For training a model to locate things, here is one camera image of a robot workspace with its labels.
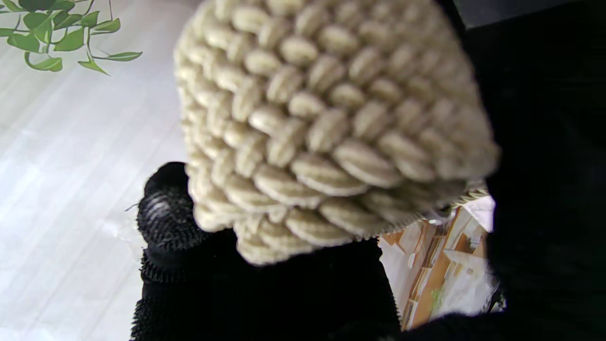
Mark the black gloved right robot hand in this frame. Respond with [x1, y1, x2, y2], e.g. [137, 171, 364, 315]
[130, 0, 606, 341]

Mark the beige woven belt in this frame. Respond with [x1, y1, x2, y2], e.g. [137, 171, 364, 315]
[173, 0, 500, 266]

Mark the printed room backdrop cloth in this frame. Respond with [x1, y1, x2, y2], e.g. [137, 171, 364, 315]
[0, 0, 505, 341]

